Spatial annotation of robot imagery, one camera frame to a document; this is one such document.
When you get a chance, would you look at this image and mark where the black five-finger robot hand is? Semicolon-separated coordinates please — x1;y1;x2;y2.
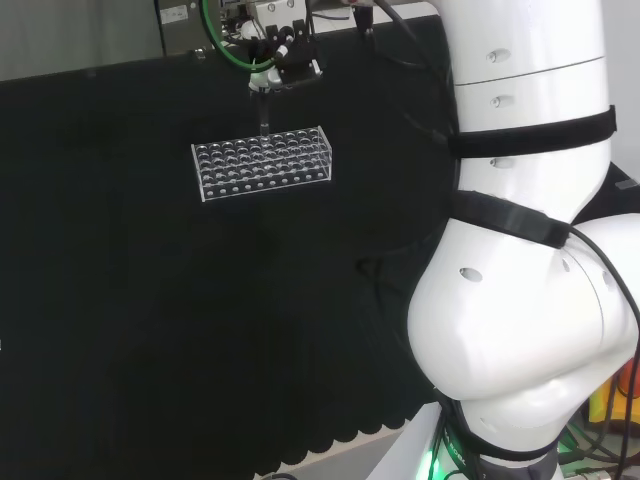
246;17;324;94

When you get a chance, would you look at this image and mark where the clear glass test tube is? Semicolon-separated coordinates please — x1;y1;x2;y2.
256;88;272;137

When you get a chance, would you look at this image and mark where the clear plastic test tube rack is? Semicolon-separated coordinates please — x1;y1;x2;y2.
190;126;334;204

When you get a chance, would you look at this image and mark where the grey metal cabinet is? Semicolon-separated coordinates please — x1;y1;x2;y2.
153;0;222;57

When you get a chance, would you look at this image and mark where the black bench cloth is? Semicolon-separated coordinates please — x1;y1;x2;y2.
0;13;466;480

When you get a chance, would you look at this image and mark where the pale board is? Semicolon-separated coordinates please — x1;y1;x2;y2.
253;399;444;480

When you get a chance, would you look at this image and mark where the yellow stop button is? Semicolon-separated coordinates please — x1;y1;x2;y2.
588;362;640;426

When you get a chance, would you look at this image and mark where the green cable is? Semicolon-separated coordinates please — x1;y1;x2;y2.
198;0;282;70

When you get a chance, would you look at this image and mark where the black cable bundle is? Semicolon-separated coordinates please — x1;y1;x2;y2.
372;0;461;151

